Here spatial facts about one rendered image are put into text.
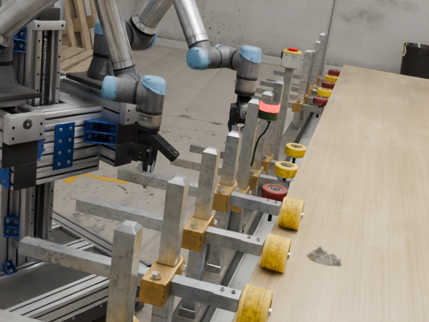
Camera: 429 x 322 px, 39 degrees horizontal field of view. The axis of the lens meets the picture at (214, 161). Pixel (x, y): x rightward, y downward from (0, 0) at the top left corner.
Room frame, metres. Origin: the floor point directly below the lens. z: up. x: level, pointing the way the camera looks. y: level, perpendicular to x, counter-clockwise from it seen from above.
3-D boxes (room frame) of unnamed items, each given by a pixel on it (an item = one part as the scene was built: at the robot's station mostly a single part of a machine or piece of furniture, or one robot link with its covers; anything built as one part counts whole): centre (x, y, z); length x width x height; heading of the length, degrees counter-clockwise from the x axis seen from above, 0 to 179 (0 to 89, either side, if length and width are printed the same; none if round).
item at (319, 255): (1.35, -0.30, 0.91); 0.09 x 0.07 x 0.02; 48
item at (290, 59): (2.57, -0.26, 1.18); 0.07 x 0.07 x 0.08; 78
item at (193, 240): (1.32, 0.01, 0.95); 0.13 x 0.06 x 0.05; 168
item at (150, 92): (1.86, 0.22, 1.12); 0.09 x 0.08 x 0.11; 90
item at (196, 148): (2.30, -0.11, 0.81); 0.43 x 0.03 x 0.04; 78
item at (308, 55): (3.30, -0.42, 0.90); 0.03 x 0.03 x 0.48; 78
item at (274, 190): (1.77, -0.20, 0.85); 0.08 x 0.08 x 0.11
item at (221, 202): (1.56, -0.04, 0.95); 0.13 x 0.06 x 0.05; 168
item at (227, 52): (2.17, 0.02, 1.22); 0.11 x 0.11 x 0.08; 52
